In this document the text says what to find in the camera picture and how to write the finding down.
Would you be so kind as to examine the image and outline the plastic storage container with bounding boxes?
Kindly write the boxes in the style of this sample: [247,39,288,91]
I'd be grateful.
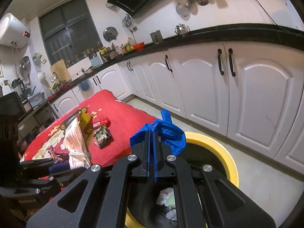
[27,93,45,107]

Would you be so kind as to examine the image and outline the metal teapot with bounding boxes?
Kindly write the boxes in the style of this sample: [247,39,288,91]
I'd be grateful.
[174,24,190,36]

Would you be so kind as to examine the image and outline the red small bottle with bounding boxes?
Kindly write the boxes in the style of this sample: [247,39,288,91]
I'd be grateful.
[93,118,111,131]

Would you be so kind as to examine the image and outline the dark kitchen window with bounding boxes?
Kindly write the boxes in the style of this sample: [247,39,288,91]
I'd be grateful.
[38,0,104,68]

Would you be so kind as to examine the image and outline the round pan lid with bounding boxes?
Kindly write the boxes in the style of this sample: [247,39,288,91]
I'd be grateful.
[103,27,119,42]

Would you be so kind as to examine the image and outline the white water heater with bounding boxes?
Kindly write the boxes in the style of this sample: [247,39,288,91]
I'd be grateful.
[0,13,32,49]

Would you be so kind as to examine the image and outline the yellow printed carton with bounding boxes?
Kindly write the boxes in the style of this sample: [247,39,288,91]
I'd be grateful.
[77,113,94,148]

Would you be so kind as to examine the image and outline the black kitchen countertop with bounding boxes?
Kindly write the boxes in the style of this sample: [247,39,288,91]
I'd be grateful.
[47,23,304,100]

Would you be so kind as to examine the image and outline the round metal strainer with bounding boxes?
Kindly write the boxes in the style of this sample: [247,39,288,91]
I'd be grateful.
[176,2,190,17]

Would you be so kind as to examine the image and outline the red floral blanket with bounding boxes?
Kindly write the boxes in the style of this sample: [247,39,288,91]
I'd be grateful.
[20,90,157,183]

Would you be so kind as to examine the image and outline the condiment rack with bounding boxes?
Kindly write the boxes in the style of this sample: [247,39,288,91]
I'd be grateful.
[98,47,117,61]

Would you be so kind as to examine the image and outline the group of condiment bottles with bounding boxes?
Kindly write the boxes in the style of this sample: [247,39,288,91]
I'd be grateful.
[120,41,135,53]

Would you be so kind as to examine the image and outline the wooden cutting board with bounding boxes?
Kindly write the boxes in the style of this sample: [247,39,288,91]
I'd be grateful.
[50,59,72,82]

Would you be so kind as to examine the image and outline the dark green snack wrapper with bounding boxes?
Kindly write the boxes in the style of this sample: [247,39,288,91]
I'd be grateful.
[94,126,113,150]

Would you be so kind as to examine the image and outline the black microwave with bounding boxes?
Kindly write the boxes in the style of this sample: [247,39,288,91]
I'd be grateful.
[0,92,25,124]

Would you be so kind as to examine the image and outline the white printed plastic bag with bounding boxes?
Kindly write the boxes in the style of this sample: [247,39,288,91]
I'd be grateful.
[64,117,93,170]

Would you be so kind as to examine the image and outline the black thermos jug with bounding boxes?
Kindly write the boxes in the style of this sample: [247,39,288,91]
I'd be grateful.
[11,78,26,94]

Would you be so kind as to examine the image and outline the blue knife block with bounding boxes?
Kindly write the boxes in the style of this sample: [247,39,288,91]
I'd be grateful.
[89,56,102,67]

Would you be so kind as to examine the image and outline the hanging kitchen gadgets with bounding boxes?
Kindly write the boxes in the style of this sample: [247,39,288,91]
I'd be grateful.
[122,14,133,29]

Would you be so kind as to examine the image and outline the yellow rimmed black bin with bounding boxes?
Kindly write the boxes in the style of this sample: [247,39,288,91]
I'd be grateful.
[125,132,238,228]

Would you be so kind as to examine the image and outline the black power cable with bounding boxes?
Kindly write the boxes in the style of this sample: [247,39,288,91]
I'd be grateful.
[240,0,304,35]

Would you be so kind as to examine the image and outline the storage shelf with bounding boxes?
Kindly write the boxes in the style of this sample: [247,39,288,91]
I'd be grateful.
[18,100,57,148]

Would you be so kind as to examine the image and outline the blue plastic bag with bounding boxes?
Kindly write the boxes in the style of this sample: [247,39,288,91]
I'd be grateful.
[129,109,187,156]

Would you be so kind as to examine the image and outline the blue hanging cloth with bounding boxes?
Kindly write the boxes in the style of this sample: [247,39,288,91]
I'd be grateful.
[78,80,92,93]

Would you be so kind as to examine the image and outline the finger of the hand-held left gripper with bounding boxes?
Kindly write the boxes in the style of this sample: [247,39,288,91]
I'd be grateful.
[48,164,72,186]
[20,158,55,170]

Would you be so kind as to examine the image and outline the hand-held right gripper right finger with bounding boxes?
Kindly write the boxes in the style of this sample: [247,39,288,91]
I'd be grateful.
[153,132,277,228]

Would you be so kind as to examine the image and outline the white scoop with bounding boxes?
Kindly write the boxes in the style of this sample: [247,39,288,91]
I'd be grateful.
[38,72,48,88]

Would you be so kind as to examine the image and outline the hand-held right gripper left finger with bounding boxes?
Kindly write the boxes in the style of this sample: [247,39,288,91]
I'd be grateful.
[26,131,152,228]

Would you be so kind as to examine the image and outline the gold rimmed metal plate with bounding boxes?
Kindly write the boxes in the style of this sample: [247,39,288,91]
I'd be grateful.
[60,108,87,130]

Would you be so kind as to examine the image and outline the metal mug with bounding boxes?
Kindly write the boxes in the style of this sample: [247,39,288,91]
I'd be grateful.
[150,30,164,44]

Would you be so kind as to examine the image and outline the shiny dark snack wrapper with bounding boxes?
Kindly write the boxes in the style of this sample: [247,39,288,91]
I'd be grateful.
[49,147,70,164]

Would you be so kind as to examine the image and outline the hanging sponge holder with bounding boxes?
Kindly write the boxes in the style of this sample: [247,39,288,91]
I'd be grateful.
[33,52,47,64]

